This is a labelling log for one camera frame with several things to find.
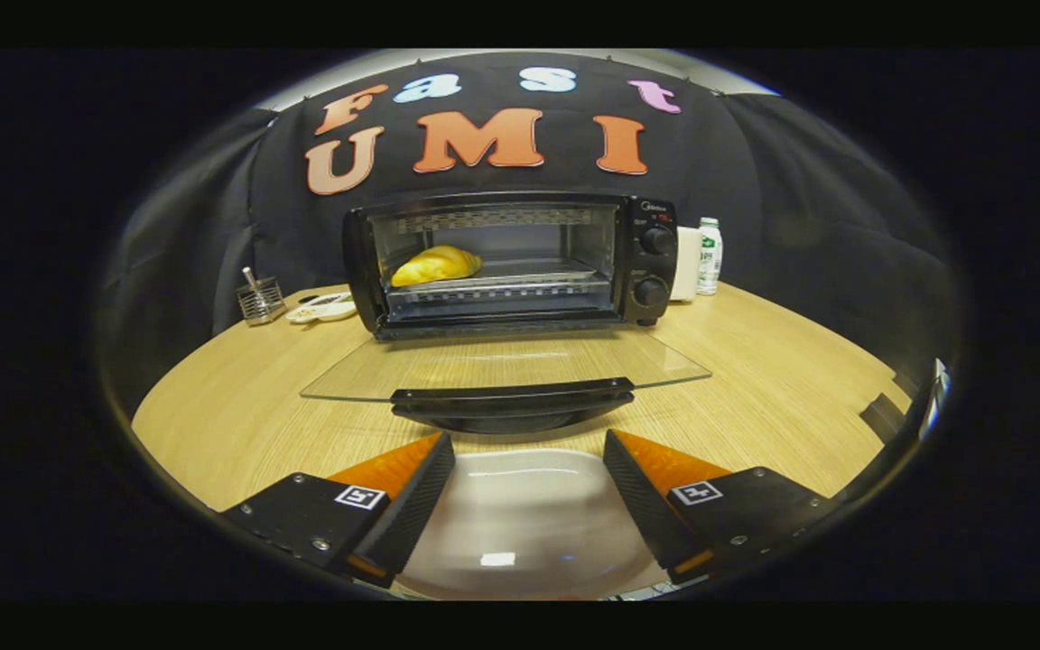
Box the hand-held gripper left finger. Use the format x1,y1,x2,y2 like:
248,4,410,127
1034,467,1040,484
218,431,456,590

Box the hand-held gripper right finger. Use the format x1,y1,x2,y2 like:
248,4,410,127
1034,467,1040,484
603,429,837,583

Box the black toaster oven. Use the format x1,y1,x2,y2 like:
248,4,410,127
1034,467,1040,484
300,191,712,436

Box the yellow croissant bread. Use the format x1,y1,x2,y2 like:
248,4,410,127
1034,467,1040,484
391,245,483,288

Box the white bread toaster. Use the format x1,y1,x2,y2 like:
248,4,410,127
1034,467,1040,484
670,226,703,302

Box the white plate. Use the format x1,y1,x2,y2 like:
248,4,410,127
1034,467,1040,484
398,449,670,602

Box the small white dish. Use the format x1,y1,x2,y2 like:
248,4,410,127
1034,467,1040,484
286,291,358,324

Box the green label plastic bottle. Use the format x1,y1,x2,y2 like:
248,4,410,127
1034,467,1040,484
697,217,723,296

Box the black bar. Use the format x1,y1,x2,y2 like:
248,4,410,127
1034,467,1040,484
859,393,907,443

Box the white device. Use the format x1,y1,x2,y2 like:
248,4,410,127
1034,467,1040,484
922,359,950,439

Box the black backdrop cloth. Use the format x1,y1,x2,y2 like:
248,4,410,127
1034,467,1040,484
100,51,945,380

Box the metal wire utensil holder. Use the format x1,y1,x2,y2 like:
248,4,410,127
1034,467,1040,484
236,266,287,326

